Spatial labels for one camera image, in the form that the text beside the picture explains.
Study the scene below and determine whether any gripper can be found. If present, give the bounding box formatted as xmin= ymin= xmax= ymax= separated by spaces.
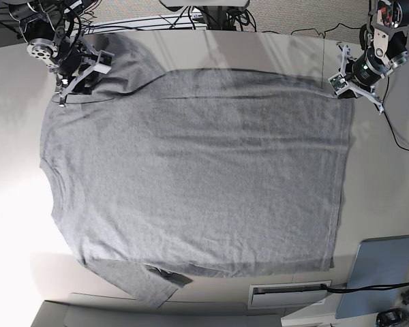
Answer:
xmin=336 ymin=42 xmax=392 ymax=113
xmin=50 ymin=36 xmax=102 ymax=108

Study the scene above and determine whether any grey T-shirt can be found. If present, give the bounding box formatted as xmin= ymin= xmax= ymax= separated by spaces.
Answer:
xmin=40 ymin=35 xmax=354 ymax=307

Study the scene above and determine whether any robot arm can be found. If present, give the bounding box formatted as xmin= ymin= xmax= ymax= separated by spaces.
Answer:
xmin=56 ymin=1 xmax=409 ymax=112
xmin=7 ymin=1 xmax=386 ymax=112

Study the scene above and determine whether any grey monitor back panel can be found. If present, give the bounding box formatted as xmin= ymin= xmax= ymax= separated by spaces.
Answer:
xmin=335 ymin=235 xmax=409 ymax=320

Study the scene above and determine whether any black device bottom right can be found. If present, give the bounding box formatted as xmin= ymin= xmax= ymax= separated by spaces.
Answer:
xmin=376 ymin=308 xmax=409 ymax=327

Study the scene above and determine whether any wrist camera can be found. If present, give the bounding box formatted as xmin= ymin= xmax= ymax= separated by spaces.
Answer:
xmin=328 ymin=73 xmax=349 ymax=96
xmin=94 ymin=50 xmax=115 ymax=74

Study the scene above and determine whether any black cable on table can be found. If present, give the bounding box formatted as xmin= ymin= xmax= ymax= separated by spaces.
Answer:
xmin=290 ymin=22 xmax=409 ymax=151

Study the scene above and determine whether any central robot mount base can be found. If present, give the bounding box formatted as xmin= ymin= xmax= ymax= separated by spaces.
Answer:
xmin=160 ymin=0 xmax=257 ymax=31

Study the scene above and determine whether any black monitor cable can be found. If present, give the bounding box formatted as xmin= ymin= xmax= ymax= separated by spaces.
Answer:
xmin=320 ymin=280 xmax=409 ymax=294

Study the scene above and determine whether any white cable tray slot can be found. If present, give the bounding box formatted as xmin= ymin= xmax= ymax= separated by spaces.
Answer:
xmin=247 ymin=280 xmax=331 ymax=310

